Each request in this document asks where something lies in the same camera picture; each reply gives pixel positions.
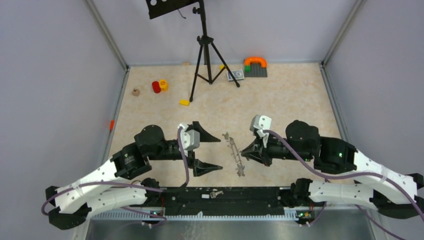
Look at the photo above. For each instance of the grey lego baseplate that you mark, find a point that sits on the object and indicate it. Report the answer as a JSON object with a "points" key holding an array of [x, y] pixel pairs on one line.
{"points": [[256, 71]]}

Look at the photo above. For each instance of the black perforated mount plate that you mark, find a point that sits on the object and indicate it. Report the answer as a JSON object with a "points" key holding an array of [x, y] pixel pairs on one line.
{"points": [[157, 8]]}

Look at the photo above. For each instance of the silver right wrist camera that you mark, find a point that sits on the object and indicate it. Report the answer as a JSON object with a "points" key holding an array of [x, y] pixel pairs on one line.
{"points": [[259, 124]]}

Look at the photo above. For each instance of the yellow lego brick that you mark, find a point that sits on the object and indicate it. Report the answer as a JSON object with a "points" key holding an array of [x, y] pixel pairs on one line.
{"points": [[184, 102]]}

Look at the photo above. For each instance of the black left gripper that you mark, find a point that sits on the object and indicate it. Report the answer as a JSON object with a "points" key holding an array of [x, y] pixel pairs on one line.
{"points": [[200, 167]]}

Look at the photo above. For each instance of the orange plastic arch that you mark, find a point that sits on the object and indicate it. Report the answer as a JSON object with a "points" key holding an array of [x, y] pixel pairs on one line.
{"points": [[255, 60]]}

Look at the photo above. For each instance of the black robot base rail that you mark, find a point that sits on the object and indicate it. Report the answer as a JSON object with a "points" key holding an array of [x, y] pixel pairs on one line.
{"points": [[236, 201]]}

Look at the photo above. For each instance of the blue playing card box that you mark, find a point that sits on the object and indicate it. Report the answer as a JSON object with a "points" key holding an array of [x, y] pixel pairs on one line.
{"points": [[237, 74]]}

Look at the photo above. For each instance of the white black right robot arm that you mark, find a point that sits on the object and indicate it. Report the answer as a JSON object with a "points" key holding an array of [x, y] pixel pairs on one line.
{"points": [[346, 175]]}

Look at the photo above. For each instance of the black tripod stand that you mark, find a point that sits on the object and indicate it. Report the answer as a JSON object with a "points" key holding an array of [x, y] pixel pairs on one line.
{"points": [[205, 41]]}

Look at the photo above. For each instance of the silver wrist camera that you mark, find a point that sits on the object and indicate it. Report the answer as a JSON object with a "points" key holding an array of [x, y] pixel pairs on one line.
{"points": [[187, 139], [259, 124]]}

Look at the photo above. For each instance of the silver key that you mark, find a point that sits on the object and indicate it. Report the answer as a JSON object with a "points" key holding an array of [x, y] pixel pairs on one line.
{"points": [[214, 194]]}

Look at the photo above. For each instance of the red plastic cylinder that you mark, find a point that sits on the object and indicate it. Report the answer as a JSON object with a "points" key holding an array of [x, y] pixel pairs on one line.
{"points": [[156, 87]]}

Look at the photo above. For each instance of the small wooden block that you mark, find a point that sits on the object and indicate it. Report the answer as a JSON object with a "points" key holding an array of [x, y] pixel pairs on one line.
{"points": [[136, 92]]}

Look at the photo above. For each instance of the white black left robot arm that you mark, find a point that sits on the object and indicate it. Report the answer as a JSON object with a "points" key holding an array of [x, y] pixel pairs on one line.
{"points": [[114, 184]]}

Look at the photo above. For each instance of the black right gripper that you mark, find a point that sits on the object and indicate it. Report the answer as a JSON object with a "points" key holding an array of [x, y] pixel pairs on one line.
{"points": [[254, 151]]}

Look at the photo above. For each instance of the yellow plastic cylinder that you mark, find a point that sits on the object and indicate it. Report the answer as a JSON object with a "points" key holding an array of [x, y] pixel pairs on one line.
{"points": [[164, 86]]}

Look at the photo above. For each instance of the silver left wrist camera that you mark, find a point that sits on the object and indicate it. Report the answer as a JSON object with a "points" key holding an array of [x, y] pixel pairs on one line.
{"points": [[187, 139]]}

